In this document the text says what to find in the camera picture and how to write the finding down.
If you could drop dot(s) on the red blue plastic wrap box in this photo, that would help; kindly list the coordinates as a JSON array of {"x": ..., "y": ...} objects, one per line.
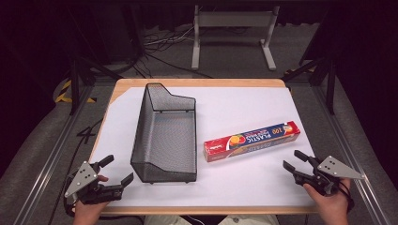
[{"x": 250, "y": 141}]

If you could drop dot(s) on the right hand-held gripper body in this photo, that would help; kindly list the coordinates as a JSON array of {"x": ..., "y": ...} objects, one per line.
[{"x": 339, "y": 170}]

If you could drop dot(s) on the person's right hand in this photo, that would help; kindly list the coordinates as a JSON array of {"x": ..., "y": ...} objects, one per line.
[{"x": 331, "y": 209}]

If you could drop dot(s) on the yellow black hazard tape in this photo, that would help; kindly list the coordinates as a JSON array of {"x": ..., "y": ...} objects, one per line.
[{"x": 64, "y": 93}]

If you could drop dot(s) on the black floor tape mark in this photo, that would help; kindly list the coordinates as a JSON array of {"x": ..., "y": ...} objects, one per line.
[{"x": 87, "y": 134}]

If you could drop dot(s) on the person's left hand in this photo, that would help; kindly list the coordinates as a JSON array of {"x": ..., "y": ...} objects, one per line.
[{"x": 87, "y": 214}]

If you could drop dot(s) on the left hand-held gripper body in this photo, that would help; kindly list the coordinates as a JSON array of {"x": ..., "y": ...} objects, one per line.
[{"x": 83, "y": 179}]

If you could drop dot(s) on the white metal stand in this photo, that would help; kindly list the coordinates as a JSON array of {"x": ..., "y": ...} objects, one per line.
[{"x": 233, "y": 19}]

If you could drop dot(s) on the white table sheet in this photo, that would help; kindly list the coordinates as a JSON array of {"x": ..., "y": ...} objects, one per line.
[{"x": 244, "y": 106}]

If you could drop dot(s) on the aluminium floor rail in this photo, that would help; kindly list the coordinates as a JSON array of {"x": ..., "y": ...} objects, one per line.
[
  {"x": 347, "y": 137},
  {"x": 53, "y": 156}
]

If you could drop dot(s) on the black metal stand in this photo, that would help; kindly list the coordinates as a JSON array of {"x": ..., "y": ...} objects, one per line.
[
  {"x": 330, "y": 84},
  {"x": 75, "y": 84}
]

